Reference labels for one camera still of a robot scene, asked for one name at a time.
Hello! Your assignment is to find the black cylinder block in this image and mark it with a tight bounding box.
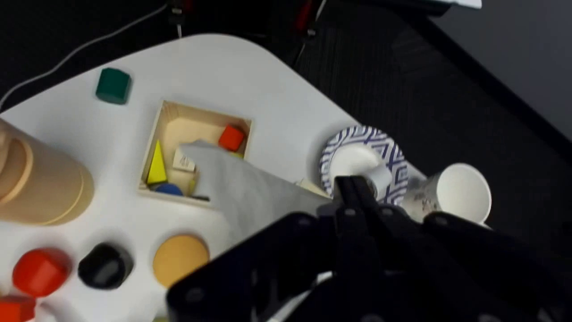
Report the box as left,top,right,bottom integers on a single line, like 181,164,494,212
77,243,135,289

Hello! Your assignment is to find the green block near edge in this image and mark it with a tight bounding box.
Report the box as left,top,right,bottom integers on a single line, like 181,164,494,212
95,67,133,105

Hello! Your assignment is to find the red block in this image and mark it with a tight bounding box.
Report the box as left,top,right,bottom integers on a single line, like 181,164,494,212
0,295,36,322
13,248,72,296

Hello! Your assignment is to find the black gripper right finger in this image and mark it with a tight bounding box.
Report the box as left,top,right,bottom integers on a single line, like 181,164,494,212
335,176,415,322

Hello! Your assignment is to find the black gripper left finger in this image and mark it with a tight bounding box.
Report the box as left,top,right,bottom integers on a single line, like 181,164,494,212
167,210,337,322

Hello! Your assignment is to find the wooden tray with blocks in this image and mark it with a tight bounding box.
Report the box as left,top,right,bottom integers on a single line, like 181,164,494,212
138,100,254,207

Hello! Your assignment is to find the round wooden disc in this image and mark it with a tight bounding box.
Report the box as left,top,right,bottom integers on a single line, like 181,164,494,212
152,234,210,287

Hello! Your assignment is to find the red block left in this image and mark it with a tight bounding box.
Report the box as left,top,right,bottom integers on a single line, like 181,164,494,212
13,248,72,296

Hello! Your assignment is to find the red block right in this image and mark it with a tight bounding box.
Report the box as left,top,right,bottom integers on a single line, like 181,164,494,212
0,295,36,322

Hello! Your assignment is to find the tall wooden bottle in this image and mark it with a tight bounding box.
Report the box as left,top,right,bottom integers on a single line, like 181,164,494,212
0,119,95,225

